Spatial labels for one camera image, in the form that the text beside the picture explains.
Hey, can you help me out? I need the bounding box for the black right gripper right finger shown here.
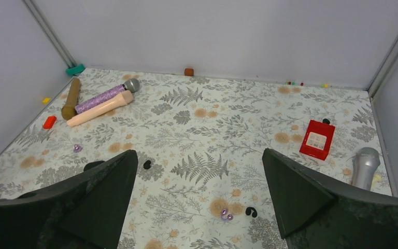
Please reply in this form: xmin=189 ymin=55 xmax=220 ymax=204
xmin=262 ymin=148 xmax=398 ymax=248

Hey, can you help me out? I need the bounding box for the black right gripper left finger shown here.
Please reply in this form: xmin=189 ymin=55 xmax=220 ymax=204
xmin=0 ymin=150 xmax=138 ymax=248

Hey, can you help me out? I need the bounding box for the black earbud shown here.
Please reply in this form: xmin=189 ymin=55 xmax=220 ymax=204
xmin=143 ymin=160 xmax=152 ymax=170
xmin=245 ymin=207 xmax=258 ymax=218

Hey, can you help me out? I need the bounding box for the purple single earbud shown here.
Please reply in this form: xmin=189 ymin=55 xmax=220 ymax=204
xmin=73 ymin=144 xmax=82 ymax=153

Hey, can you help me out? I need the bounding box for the red square box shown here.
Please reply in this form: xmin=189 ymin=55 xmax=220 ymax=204
xmin=299 ymin=118 xmax=335 ymax=161

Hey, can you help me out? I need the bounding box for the silver toy microphone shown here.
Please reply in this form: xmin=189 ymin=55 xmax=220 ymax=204
xmin=352 ymin=147 xmax=380 ymax=191

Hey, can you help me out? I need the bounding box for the purple earbud pair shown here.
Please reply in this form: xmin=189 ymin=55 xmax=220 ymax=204
xmin=220 ymin=209 xmax=234 ymax=223

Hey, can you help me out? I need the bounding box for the red small block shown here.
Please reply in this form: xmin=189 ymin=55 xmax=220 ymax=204
xmin=42 ymin=116 xmax=57 ymax=130

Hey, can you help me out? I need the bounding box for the brown toy microphone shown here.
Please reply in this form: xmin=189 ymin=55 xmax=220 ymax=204
xmin=61 ymin=78 xmax=81 ymax=120

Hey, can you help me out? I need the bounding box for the yellow small block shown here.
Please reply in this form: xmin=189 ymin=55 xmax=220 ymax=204
xmin=42 ymin=98 xmax=51 ymax=105

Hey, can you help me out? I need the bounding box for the pink toy microphone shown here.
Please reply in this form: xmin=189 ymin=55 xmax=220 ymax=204
xmin=66 ymin=90 xmax=134 ymax=127

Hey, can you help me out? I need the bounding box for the coloured beads row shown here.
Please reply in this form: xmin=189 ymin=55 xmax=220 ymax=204
xmin=286 ymin=81 xmax=304 ymax=86

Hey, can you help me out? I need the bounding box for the purple glitter toy microphone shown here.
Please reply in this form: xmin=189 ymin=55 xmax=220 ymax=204
xmin=75 ymin=78 xmax=140 ymax=114

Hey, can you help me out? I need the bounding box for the brown small cube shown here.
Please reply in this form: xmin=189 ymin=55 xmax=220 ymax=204
xmin=184 ymin=68 xmax=194 ymax=77

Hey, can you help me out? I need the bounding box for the teal corner bracket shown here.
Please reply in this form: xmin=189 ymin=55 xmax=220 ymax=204
xmin=65 ymin=64 xmax=86 ymax=76

